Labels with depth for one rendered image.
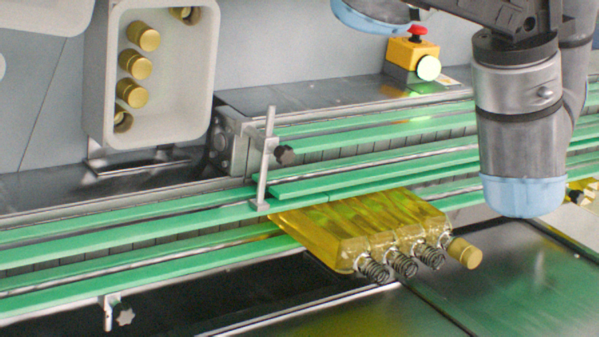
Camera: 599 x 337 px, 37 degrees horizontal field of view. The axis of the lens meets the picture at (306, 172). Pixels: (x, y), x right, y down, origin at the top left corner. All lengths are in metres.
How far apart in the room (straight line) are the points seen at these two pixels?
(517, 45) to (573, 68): 0.12
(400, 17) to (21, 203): 0.58
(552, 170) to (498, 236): 1.08
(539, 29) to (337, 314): 0.78
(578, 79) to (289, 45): 0.76
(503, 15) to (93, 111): 0.76
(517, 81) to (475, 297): 0.93
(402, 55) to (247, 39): 0.32
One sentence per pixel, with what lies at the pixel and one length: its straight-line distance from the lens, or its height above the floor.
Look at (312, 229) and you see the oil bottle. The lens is 1.38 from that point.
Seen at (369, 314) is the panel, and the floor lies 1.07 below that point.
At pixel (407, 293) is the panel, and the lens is 1.53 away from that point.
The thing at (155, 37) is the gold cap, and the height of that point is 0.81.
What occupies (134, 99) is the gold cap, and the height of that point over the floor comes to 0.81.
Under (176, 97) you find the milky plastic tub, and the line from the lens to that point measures 1.43.
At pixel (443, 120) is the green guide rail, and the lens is 1.56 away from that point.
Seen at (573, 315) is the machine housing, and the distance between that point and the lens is 1.68.
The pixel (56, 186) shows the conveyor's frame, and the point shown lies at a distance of 1.34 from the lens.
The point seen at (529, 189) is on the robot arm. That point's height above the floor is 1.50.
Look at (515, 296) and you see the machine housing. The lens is 1.68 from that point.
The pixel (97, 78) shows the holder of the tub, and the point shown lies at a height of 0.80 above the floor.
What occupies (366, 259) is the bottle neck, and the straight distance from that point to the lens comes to 1.33.
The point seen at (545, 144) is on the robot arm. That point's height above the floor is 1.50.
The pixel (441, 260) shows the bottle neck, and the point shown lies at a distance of 1.40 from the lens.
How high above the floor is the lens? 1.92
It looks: 44 degrees down
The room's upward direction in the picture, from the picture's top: 125 degrees clockwise
